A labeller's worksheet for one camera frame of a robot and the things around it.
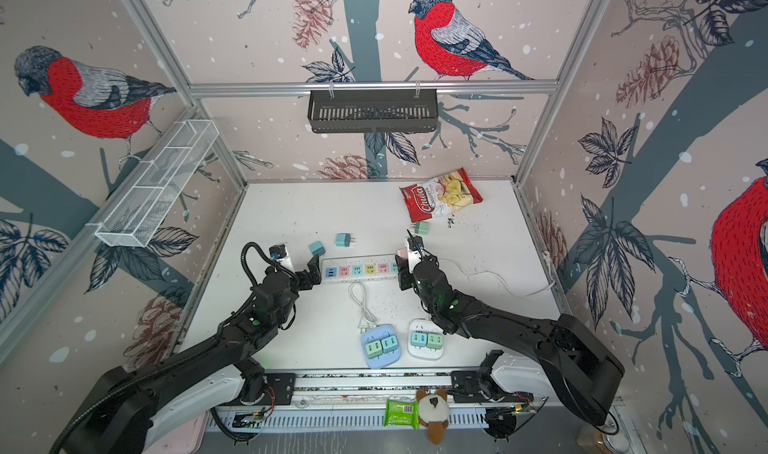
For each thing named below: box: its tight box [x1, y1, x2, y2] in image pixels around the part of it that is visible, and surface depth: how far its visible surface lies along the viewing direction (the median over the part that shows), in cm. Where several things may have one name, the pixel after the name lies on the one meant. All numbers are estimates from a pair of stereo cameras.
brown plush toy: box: [416, 388, 449, 445], surface depth 70 cm
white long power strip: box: [321, 254, 399, 284], surface depth 94 cm
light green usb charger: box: [426, 333, 444, 350], surface depth 76 cm
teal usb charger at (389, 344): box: [381, 335, 399, 354], surface depth 76 cm
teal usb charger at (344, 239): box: [336, 233, 356, 247], surface depth 103 cm
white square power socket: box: [408, 318, 445, 360], surface depth 79 cm
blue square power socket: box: [362, 344, 401, 369], surface depth 78 cm
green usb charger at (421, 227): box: [415, 221, 429, 235], surface depth 106 cm
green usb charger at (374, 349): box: [365, 340, 383, 359], surface depth 76 cm
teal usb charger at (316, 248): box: [308, 241, 326, 256], surface depth 100 cm
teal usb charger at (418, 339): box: [411, 332, 427, 347], surface depth 76 cm
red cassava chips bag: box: [399, 167, 483, 223], surface depth 113 cm
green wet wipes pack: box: [384, 400, 420, 430], surface depth 71 cm
